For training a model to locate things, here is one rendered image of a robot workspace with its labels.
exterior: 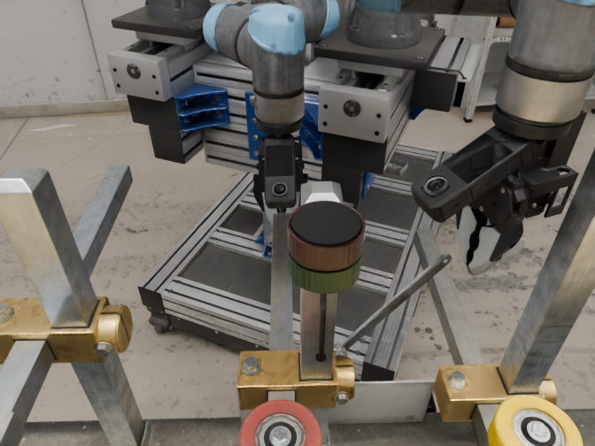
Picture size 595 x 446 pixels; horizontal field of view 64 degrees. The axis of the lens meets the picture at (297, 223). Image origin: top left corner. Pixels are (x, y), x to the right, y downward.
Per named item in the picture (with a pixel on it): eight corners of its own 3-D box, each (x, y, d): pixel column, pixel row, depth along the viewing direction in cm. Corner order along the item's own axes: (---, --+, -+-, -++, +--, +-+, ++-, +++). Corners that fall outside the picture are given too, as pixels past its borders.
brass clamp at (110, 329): (18, 324, 55) (1, 293, 52) (136, 321, 55) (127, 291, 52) (-7, 370, 50) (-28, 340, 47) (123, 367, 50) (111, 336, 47)
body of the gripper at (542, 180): (561, 219, 52) (606, 119, 45) (498, 238, 50) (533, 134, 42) (513, 183, 58) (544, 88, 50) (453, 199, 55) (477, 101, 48)
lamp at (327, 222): (291, 359, 52) (289, 199, 39) (342, 357, 53) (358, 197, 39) (292, 408, 48) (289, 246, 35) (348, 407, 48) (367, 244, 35)
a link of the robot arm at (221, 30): (258, 42, 83) (297, 59, 76) (201, 56, 77) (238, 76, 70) (255, -8, 78) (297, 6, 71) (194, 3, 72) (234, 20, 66)
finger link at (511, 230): (510, 267, 53) (535, 203, 47) (498, 271, 52) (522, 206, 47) (482, 242, 56) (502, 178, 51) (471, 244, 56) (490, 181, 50)
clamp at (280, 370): (243, 374, 61) (240, 349, 58) (348, 372, 61) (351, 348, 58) (239, 415, 57) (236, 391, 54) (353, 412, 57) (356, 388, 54)
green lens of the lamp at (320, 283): (287, 244, 42) (287, 225, 41) (355, 242, 42) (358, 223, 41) (288, 295, 37) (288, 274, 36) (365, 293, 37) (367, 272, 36)
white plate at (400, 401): (242, 422, 69) (236, 382, 63) (421, 418, 69) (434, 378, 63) (241, 426, 68) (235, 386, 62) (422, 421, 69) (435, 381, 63)
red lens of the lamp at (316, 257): (287, 222, 41) (287, 201, 39) (358, 220, 41) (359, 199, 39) (288, 272, 36) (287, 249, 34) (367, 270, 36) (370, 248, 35)
